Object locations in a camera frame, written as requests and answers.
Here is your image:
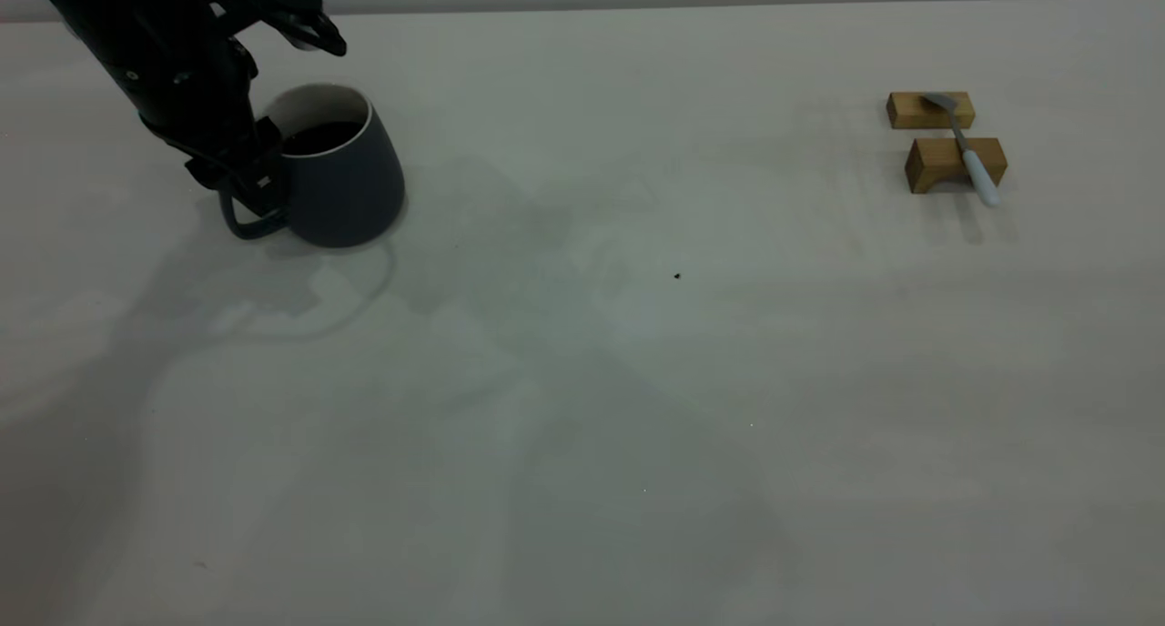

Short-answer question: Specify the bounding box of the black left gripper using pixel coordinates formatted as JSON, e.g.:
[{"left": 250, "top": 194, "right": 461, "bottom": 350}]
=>
[{"left": 116, "top": 24, "right": 291, "bottom": 219}]

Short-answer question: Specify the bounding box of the dark grey ceramic cup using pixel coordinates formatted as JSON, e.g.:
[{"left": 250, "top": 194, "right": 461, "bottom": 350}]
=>
[{"left": 217, "top": 83, "right": 407, "bottom": 249}]

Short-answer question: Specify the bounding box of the arched wooden block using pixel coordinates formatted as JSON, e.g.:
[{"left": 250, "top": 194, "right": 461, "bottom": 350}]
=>
[{"left": 905, "top": 137, "right": 1008, "bottom": 195}]

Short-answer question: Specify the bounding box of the flat rectangular wooden block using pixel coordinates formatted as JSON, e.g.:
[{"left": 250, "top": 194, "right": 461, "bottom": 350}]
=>
[{"left": 886, "top": 92, "right": 976, "bottom": 131}]

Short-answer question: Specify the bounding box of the dark coffee liquid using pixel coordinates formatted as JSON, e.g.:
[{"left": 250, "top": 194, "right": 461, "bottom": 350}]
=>
[{"left": 282, "top": 121, "right": 365, "bottom": 157}]

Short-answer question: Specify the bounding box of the spoon with light blue handle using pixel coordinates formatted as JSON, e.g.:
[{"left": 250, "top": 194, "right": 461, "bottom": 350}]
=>
[{"left": 919, "top": 94, "right": 1002, "bottom": 208}]

